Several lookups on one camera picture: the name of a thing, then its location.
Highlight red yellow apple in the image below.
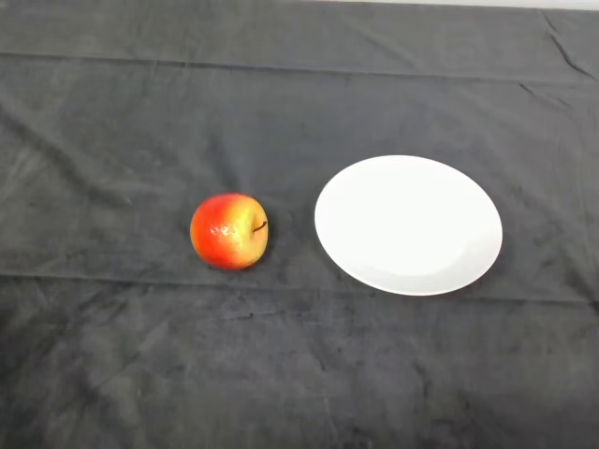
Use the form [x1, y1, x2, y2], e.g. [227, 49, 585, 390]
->
[189, 192, 270, 271]

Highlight black cloth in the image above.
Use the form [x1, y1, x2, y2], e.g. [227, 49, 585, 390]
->
[0, 0, 599, 449]

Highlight round white plate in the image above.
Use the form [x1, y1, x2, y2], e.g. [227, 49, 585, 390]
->
[314, 154, 504, 297]

